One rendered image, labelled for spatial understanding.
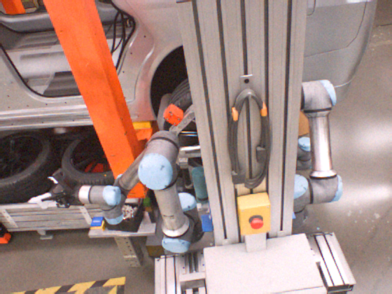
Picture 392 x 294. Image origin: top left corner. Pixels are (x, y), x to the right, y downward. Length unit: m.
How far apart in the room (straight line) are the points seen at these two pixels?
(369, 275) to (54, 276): 2.14
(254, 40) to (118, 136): 1.39
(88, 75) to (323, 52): 1.37
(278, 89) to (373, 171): 2.48
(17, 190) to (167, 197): 1.85
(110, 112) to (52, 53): 1.68
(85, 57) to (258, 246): 1.15
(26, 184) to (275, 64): 2.46
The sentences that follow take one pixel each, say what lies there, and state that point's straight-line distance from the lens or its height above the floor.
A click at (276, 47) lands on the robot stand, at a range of 0.79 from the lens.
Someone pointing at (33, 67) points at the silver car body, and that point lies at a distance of 3.60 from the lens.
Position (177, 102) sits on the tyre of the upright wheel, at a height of 1.11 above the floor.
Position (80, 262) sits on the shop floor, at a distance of 2.91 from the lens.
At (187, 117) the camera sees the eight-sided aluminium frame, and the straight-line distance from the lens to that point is 2.01.
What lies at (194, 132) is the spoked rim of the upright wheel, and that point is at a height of 0.88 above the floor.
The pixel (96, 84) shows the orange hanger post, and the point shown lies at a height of 1.39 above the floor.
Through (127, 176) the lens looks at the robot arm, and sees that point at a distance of 1.53.
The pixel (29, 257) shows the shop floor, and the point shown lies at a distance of 3.14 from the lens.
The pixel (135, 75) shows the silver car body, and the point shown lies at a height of 1.11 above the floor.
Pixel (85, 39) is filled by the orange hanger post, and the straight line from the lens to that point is 1.77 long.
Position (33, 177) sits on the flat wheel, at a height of 0.46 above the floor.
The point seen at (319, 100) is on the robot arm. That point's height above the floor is 1.35.
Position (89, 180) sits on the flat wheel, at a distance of 2.68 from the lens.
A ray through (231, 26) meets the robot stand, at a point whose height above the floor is 1.96.
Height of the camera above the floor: 2.26
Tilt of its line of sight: 41 degrees down
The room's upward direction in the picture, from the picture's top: 10 degrees counter-clockwise
